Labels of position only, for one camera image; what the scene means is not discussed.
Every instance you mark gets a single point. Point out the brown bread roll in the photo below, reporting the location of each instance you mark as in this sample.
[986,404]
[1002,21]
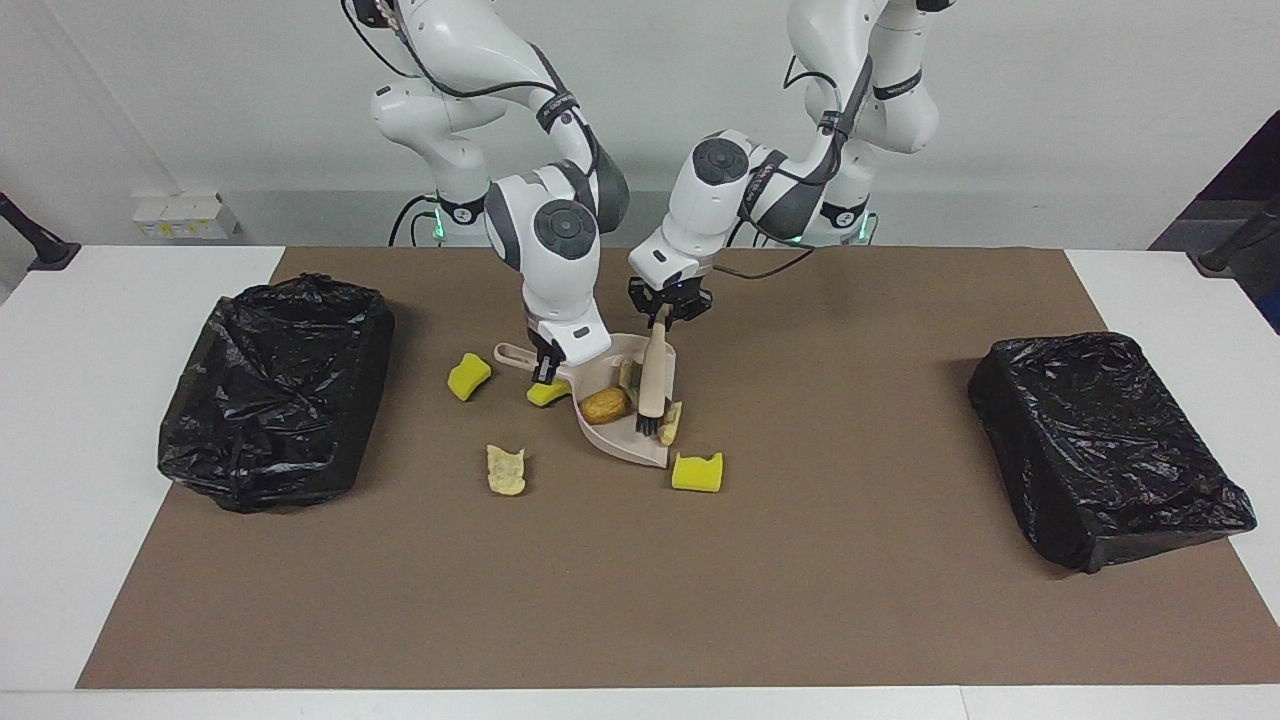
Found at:
[605,406]

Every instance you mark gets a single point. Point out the right black trash bag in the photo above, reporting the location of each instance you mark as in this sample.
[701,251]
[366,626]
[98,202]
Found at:
[1100,450]

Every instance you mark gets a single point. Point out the black trash bag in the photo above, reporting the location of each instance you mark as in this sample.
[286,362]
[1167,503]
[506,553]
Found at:
[270,400]
[1100,450]

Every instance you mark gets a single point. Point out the beige hand brush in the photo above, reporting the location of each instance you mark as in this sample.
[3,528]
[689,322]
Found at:
[655,380]

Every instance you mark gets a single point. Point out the black stand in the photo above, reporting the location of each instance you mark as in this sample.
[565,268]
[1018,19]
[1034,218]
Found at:
[1235,250]
[45,250]

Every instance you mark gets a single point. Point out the brown table mat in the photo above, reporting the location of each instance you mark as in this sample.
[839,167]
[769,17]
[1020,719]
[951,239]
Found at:
[640,620]

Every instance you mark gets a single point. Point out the white wall socket box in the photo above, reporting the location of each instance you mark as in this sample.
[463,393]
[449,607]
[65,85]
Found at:
[185,217]

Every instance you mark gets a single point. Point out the yellow sponge with green side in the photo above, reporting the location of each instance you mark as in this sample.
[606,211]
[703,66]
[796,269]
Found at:
[697,473]

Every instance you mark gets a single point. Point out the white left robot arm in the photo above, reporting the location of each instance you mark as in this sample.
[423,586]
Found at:
[700,210]

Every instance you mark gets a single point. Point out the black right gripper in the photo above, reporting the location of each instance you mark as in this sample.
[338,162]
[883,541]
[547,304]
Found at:
[548,352]

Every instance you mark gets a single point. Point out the striped orange croissant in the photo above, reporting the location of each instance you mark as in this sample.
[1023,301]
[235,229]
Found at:
[671,425]

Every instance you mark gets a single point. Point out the yellow sponge piece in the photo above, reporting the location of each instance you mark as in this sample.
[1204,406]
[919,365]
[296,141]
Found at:
[548,395]
[468,377]

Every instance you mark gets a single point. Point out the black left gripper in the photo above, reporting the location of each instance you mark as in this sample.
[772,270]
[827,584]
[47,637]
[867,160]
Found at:
[670,295]

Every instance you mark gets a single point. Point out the left black trash bag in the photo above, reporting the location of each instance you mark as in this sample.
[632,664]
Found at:
[270,400]

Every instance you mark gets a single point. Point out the pale bread piece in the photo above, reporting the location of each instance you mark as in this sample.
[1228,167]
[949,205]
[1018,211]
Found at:
[506,472]
[630,375]

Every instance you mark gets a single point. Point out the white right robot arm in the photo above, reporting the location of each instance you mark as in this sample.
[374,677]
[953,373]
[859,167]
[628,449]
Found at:
[555,280]

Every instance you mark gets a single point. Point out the beige plastic dustpan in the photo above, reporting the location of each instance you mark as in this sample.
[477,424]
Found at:
[625,445]

